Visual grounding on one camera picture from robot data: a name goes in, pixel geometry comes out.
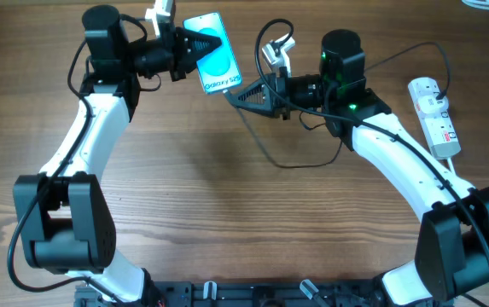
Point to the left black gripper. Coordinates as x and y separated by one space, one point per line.
180 39

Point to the white USB charger plug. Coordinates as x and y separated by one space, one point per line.
430 106

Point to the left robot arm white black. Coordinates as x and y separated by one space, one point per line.
64 223

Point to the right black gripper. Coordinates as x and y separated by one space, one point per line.
263 107

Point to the blue Galaxy smartphone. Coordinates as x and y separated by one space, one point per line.
218 70

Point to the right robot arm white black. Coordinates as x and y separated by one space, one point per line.
452 252

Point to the white power strip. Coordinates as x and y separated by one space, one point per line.
439 131

